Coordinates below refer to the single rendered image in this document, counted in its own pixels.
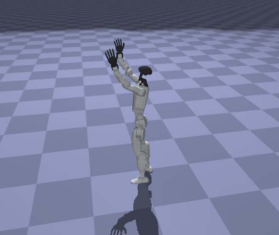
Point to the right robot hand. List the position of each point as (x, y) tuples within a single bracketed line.
[(119, 47)]

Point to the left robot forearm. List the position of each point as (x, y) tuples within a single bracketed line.
[(120, 77)]

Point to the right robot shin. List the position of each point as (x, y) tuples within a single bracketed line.
[(148, 156)]

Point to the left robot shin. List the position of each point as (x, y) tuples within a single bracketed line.
[(141, 162)]

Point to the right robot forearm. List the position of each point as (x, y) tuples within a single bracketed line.
[(122, 63)]

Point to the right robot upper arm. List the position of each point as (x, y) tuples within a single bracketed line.
[(134, 77)]

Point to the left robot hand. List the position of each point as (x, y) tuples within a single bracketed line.
[(112, 60)]

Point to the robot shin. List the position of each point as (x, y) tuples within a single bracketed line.
[(148, 156), (141, 162)]

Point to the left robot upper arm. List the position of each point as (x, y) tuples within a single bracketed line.
[(138, 90)]

